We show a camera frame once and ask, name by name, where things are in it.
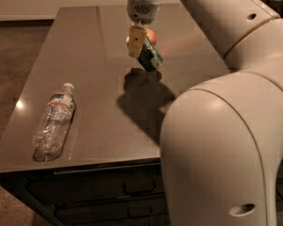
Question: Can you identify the dark drawer cabinet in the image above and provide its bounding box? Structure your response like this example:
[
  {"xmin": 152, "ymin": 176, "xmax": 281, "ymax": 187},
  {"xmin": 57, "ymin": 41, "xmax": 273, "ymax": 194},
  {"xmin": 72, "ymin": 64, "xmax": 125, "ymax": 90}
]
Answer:
[{"xmin": 0, "ymin": 163, "xmax": 171, "ymax": 226}]

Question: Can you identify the red apple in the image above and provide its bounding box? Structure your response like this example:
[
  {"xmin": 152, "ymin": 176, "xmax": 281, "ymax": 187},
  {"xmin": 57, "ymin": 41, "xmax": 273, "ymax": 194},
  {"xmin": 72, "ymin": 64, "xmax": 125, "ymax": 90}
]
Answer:
[{"xmin": 147, "ymin": 29, "xmax": 157, "ymax": 44}]

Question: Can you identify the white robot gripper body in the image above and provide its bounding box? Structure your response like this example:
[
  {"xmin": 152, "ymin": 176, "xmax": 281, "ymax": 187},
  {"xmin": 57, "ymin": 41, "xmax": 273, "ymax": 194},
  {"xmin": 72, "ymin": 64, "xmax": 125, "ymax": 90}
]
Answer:
[{"xmin": 126, "ymin": 0, "xmax": 161, "ymax": 24}]

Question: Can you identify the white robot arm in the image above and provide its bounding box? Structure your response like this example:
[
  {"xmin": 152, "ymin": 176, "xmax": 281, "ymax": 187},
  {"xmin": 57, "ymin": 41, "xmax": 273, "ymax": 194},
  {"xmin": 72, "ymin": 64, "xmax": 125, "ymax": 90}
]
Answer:
[{"xmin": 127, "ymin": 0, "xmax": 283, "ymax": 226}]

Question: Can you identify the clear plastic water bottle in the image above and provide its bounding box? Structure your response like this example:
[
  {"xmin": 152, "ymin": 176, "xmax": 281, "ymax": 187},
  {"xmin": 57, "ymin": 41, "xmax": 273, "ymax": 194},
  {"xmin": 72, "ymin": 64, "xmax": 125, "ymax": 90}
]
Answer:
[{"xmin": 32, "ymin": 83, "xmax": 75, "ymax": 153}]

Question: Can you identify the green soda can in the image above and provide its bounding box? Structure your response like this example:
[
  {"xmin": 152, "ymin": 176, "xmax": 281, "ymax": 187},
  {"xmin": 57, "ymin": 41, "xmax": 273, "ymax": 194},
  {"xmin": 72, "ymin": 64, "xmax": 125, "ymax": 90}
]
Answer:
[{"xmin": 138, "ymin": 38, "xmax": 163, "ymax": 72}]

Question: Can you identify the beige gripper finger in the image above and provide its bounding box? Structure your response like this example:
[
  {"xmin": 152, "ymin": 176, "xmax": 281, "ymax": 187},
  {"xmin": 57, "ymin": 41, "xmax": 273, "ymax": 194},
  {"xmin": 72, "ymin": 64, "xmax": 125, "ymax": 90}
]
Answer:
[{"xmin": 127, "ymin": 25, "xmax": 146, "ymax": 58}]

